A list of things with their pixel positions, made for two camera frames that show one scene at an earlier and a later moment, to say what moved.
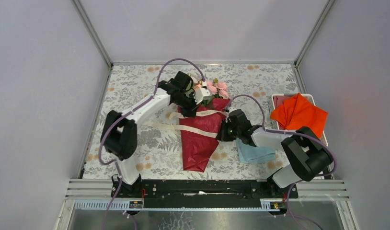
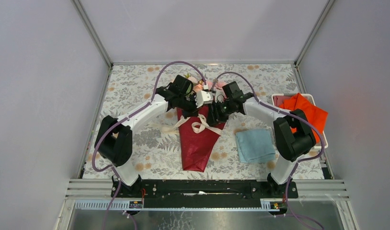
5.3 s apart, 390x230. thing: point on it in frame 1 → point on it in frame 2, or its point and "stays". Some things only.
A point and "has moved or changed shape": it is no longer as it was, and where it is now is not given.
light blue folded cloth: (248, 154) stays
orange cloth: (299, 112) stays
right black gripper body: (229, 132) → (222, 110)
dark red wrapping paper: (197, 148) stays
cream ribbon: (173, 117) has moved or changed shape
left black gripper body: (186, 102) stays
